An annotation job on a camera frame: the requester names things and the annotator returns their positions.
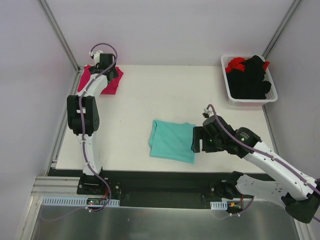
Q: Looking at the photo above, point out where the aluminium front rail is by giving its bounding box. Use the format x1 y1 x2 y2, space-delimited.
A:
30 175 83 200

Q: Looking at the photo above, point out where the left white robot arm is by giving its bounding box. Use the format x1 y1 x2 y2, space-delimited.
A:
66 50 118 195

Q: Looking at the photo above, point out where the left grey cable duct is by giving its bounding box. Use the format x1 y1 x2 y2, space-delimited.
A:
42 196 120 208

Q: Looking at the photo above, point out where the teal t shirt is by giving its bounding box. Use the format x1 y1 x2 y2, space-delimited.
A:
148 119 195 164

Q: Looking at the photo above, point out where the right grey cable duct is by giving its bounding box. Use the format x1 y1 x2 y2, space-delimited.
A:
210 201 228 211

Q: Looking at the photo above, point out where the aluminium frame post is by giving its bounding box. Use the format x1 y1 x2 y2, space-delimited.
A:
262 0 304 59
37 0 81 74

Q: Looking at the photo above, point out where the pink t shirt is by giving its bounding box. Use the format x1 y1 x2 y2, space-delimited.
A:
77 64 124 95

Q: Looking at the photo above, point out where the grey cable duct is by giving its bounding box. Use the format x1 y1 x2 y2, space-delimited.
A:
42 196 120 208
210 201 228 211

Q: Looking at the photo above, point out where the red t shirt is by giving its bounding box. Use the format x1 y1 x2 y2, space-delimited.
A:
225 55 270 73

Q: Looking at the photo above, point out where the right aluminium frame post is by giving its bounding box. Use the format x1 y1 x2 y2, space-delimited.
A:
262 0 304 59

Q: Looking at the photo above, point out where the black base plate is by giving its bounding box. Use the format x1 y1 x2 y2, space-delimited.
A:
48 168 255 209

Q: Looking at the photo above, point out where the left aluminium frame post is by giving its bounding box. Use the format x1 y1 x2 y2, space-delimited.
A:
37 0 81 74

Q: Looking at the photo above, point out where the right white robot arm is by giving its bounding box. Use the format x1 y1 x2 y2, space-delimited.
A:
191 116 320 224

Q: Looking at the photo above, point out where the black t shirt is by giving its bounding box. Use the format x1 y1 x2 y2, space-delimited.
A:
226 70 272 100

